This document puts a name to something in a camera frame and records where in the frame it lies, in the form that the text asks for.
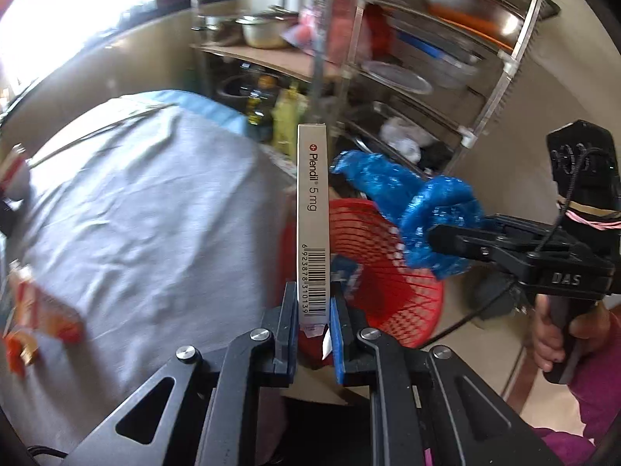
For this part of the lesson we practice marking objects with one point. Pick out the red plastic trash basket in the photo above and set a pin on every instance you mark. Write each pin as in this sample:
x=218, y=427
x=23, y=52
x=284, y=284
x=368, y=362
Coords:
x=405, y=303

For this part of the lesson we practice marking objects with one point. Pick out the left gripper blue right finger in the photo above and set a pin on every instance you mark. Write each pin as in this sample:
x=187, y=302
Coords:
x=349, y=356

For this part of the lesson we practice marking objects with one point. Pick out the red white medicine box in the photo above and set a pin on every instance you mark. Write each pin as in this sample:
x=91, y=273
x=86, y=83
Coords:
x=32, y=310

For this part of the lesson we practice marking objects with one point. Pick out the grey tablecloth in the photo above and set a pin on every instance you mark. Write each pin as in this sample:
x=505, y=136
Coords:
x=161, y=233

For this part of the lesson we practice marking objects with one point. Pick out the metal kitchen shelf rack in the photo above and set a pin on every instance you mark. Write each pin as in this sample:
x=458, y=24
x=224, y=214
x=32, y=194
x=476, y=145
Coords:
x=416, y=80

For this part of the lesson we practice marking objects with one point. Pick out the white Plendil medicine box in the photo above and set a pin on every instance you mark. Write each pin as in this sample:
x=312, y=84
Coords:
x=313, y=229

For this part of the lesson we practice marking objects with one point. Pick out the steel pot on shelf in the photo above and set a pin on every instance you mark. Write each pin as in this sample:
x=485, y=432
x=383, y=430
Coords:
x=266, y=30

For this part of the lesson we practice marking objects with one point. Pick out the stacked red white bowls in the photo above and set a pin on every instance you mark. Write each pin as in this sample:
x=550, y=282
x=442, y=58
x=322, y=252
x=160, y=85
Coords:
x=15, y=174

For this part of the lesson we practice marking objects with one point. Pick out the blue plastic bag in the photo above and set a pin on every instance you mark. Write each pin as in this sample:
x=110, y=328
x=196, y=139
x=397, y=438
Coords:
x=414, y=206

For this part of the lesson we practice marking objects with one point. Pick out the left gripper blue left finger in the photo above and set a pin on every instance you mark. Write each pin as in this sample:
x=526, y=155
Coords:
x=286, y=337

